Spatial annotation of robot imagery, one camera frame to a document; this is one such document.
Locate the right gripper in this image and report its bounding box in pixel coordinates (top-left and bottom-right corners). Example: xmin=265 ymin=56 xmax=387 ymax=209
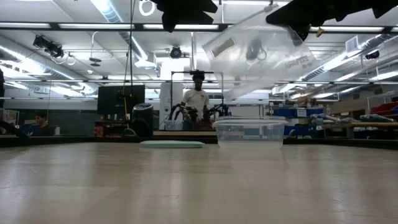
xmin=266 ymin=0 xmax=398 ymax=42

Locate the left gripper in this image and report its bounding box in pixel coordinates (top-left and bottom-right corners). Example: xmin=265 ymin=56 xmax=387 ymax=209
xmin=155 ymin=0 xmax=218 ymax=34

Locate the clear plastic zipper bag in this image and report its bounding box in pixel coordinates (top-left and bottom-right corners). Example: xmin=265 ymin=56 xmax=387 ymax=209
xmin=201 ymin=4 xmax=318 ymax=103

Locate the yellow hanging tag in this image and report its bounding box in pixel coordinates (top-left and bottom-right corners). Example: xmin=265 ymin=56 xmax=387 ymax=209
xmin=310 ymin=26 xmax=325 ymax=38

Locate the white air vent grille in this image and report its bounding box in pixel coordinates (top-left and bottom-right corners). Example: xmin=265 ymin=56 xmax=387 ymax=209
xmin=345 ymin=35 xmax=360 ymax=54

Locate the long light bar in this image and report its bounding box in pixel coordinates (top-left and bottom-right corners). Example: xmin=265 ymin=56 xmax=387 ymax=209
xmin=0 ymin=21 xmax=398 ymax=34

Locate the blue storage bin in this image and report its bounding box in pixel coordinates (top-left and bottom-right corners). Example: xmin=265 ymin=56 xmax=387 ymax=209
xmin=284 ymin=124 xmax=324 ymax=137
xmin=273 ymin=107 xmax=325 ymax=118

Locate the standing person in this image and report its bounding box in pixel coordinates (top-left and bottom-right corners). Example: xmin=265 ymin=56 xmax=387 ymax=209
xmin=181 ymin=72 xmax=210 ymax=131

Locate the grey wrapped bundle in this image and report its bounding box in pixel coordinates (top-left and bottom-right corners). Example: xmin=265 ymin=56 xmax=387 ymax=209
xmin=310 ymin=113 xmax=358 ymax=124
xmin=359 ymin=113 xmax=396 ymax=123

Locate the wooden workbench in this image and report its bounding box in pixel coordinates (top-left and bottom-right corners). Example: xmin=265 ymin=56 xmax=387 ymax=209
xmin=323 ymin=121 xmax=398 ymax=139

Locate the red storage bin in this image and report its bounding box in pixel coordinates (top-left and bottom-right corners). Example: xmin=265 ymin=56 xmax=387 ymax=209
xmin=369 ymin=101 xmax=398 ymax=116

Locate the clear plastic food container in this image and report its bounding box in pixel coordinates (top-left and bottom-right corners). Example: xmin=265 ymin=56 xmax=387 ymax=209
xmin=213 ymin=115 xmax=289 ymax=149

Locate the mint green container lid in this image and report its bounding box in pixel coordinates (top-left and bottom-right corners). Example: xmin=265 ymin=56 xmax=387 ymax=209
xmin=139 ymin=139 xmax=206 ymax=149

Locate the dark shelf with items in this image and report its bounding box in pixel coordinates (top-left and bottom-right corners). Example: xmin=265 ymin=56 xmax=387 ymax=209
xmin=94 ymin=119 xmax=131 ymax=138

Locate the seated person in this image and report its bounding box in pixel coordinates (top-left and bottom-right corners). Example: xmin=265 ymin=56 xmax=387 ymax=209
xmin=26 ymin=111 xmax=57 ymax=137

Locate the white hanging ring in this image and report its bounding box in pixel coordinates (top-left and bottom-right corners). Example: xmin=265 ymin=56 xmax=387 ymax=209
xmin=139 ymin=0 xmax=156 ymax=17

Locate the black hanging camera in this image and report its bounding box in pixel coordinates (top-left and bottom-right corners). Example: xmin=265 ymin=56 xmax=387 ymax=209
xmin=245 ymin=37 xmax=267 ymax=62
xmin=32 ymin=34 xmax=65 ymax=60
xmin=169 ymin=45 xmax=183 ymax=60

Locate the yellow handled broom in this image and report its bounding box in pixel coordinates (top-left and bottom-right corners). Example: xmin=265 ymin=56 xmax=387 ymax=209
xmin=122 ymin=93 xmax=138 ymax=138

